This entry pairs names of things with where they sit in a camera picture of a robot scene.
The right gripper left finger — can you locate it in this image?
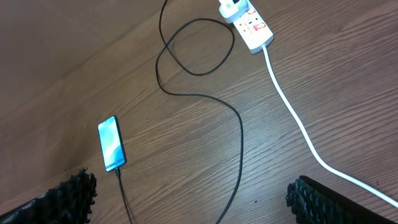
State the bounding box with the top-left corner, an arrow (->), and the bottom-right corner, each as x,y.
1,169 -> 97,224

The white power strip cord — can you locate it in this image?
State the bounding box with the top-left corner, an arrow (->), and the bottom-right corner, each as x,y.
262,45 -> 398,209

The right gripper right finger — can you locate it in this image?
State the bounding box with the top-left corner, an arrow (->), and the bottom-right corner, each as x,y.
285,175 -> 395,224

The Galaxy S24+ smartphone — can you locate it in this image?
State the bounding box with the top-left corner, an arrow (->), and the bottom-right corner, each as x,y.
98,116 -> 127,172

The white charger plug adapter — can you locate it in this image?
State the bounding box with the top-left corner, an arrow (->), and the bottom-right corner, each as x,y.
219,0 -> 249,24

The white power strip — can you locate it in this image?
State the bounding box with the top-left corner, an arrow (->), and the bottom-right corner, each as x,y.
233,1 -> 274,54

